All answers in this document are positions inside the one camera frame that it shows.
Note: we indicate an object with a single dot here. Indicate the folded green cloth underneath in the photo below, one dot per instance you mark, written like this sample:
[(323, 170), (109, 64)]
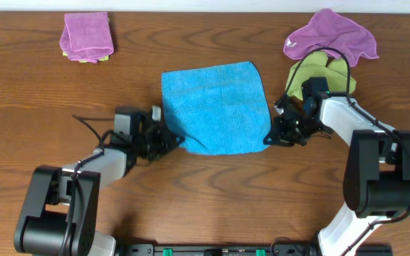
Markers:
[(104, 58)]

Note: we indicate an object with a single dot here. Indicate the blue microfibre cloth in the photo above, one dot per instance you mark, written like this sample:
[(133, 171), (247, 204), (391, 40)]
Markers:
[(219, 110)]

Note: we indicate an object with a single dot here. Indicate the crumpled olive green cloth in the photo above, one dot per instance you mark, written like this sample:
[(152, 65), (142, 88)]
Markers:
[(317, 65)]

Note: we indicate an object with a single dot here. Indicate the folded purple cloth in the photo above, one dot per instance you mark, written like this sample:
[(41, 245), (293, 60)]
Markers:
[(87, 36)]

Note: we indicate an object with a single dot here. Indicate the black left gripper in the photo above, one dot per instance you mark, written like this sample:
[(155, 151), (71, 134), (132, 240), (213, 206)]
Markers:
[(165, 139)]

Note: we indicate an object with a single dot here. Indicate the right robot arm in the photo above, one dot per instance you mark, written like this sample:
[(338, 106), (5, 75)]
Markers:
[(376, 185)]

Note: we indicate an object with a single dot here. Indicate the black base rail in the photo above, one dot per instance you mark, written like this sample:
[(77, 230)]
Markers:
[(288, 249)]

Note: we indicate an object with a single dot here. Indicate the crumpled purple cloth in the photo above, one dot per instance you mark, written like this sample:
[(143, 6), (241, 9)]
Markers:
[(329, 29)]

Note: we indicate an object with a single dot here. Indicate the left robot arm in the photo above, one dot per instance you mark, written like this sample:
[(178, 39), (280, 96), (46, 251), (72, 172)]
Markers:
[(59, 212)]

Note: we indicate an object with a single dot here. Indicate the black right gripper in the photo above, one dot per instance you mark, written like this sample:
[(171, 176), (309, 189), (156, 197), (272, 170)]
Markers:
[(278, 136)]

